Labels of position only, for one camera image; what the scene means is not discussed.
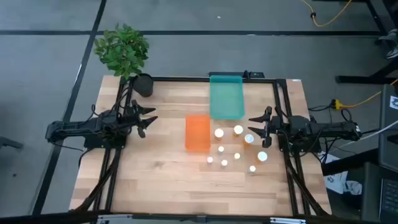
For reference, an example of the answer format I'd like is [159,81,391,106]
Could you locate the silver metal bar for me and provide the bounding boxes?
[96,213,307,224]

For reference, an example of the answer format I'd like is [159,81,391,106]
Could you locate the person's shoe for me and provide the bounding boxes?
[385,46,398,60]
[377,28,398,43]

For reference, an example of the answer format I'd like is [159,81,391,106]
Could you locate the green leafy plant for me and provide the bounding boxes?
[93,23,150,81]

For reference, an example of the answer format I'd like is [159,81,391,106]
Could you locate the dark grey cabinet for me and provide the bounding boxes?
[377,83,398,174]
[362,161,398,224]

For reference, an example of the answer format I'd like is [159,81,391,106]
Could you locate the orange plastic bin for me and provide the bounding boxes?
[185,114,212,153]

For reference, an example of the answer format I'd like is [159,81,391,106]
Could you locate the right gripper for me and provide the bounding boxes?
[248,105,292,149]

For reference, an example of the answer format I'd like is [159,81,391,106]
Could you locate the teal plastic bin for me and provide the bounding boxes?
[209,75,246,121]

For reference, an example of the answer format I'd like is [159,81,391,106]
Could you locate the yellow extension cable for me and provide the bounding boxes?
[300,0,354,27]

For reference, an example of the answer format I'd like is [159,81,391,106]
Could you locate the black desk frame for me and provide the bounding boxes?
[335,0,398,85]

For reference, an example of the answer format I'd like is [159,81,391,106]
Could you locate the yellow cable with plug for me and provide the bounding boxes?
[330,79,398,110]

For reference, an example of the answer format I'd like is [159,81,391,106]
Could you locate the black plant pot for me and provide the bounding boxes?
[132,73,154,98]

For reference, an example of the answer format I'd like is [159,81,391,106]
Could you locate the white cloth bag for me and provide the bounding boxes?
[323,152,363,195]

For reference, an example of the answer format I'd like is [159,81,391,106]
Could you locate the black device on rail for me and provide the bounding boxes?
[208,70,265,79]

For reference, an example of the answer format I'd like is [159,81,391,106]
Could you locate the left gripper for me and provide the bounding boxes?
[123,99,159,139]

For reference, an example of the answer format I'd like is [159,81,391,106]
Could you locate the black aluminium frame rail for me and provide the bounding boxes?
[123,76,282,84]

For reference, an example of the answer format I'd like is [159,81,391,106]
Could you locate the black aluminium frame rails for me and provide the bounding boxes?
[70,77,137,216]
[273,78,332,217]

